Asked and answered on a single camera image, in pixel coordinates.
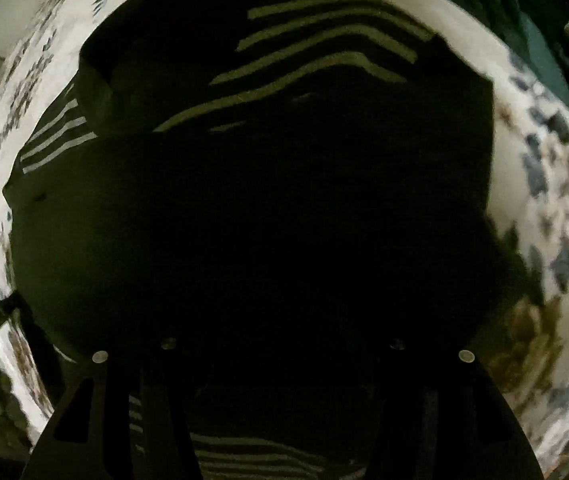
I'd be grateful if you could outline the dark green plush blanket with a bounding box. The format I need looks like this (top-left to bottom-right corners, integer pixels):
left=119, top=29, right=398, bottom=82
left=379, top=0, right=569, bottom=113

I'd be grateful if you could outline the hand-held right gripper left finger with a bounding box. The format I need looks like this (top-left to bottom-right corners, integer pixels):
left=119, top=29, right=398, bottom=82
left=19, top=337, right=205, bottom=480

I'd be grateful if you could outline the black striped garment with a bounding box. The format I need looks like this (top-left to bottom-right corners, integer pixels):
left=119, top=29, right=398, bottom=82
left=2, top=0, right=537, bottom=480

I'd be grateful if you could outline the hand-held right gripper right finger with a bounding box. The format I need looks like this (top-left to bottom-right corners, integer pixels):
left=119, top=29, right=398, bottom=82
left=364, top=337, right=546, bottom=480

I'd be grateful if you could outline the floral bed sheet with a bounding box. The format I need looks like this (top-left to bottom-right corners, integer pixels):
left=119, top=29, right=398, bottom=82
left=0, top=0, right=569, bottom=478

